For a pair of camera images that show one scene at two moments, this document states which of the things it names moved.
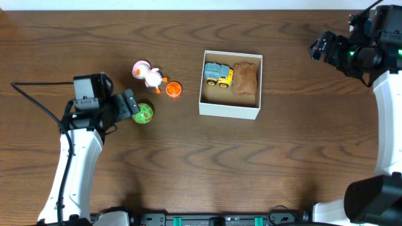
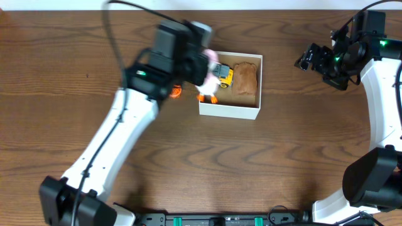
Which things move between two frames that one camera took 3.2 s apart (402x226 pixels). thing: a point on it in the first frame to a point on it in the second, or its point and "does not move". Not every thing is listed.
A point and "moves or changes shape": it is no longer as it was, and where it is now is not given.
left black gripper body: [130, 102] to [199, 69]
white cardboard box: [216, 101] does not move
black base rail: [271, 219] does not move
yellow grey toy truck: [220, 74] does not move
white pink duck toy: [152, 76] moves or changes shape
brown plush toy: [245, 79] does not move
